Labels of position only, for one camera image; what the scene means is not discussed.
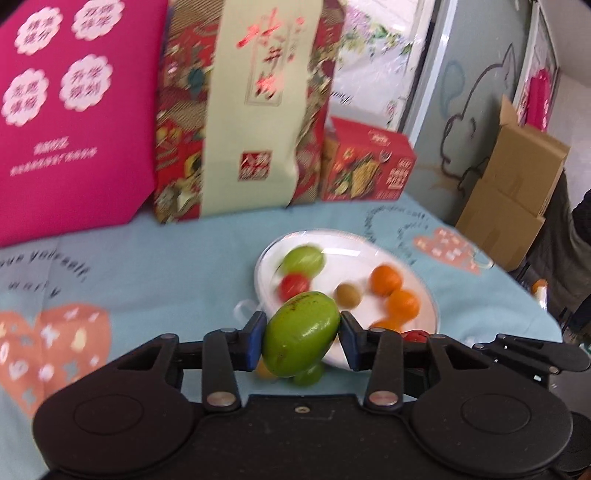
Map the pink tote bag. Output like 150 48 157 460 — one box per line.
0 0 169 247

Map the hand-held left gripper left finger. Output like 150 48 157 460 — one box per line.
106 310 267 413

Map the white door frame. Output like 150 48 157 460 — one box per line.
399 0 455 148

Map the green mango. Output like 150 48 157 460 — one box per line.
262 291 341 377

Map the white floral plastic bag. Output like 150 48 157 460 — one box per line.
328 0 428 134

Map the orange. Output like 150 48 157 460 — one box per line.
369 264 402 296
385 290 422 321

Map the red tomato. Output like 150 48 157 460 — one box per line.
278 273 310 302

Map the dark cloth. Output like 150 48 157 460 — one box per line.
529 171 591 344

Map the red and beige gift box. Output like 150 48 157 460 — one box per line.
154 0 347 225

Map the cardboard box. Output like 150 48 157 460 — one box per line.
455 175 546 271
480 95 572 217

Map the white round plate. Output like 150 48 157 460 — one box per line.
253 229 440 370

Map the red cracker box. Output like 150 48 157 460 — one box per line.
320 116 417 202

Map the pink hanging bag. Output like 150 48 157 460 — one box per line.
526 67 557 132

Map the small green lime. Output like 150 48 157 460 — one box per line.
292 362 325 387

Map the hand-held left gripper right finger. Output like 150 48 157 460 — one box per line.
340 311 498 413

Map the printed teal tablecloth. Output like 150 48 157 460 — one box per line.
0 189 564 480

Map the green apple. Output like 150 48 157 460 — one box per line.
281 246 325 278

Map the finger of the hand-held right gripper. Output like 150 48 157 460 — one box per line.
472 333 591 384

